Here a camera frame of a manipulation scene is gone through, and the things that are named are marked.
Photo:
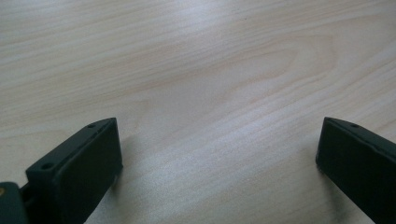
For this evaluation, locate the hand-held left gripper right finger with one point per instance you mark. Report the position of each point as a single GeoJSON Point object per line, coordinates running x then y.
{"type": "Point", "coordinates": [358, 161]}

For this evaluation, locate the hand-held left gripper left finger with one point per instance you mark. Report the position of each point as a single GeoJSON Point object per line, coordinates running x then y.
{"type": "Point", "coordinates": [81, 168]}

